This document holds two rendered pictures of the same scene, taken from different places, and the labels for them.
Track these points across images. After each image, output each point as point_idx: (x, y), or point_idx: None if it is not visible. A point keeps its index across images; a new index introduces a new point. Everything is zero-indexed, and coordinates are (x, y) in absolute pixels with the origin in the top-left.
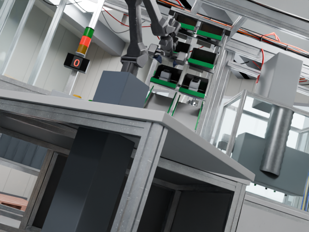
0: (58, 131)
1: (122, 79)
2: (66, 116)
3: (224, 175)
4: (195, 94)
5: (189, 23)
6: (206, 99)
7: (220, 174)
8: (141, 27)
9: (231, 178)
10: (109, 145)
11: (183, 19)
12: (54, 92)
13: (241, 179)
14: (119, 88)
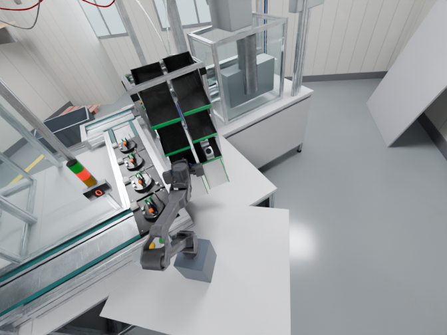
0: None
1: (198, 272)
2: None
3: (262, 199)
4: (214, 159)
5: (150, 71)
6: (216, 138)
7: (260, 200)
8: (180, 242)
9: (266, 197)
10: None
11: (141, 70)
12: (137, 262)
13: (272, 192)
14: (201, 274)
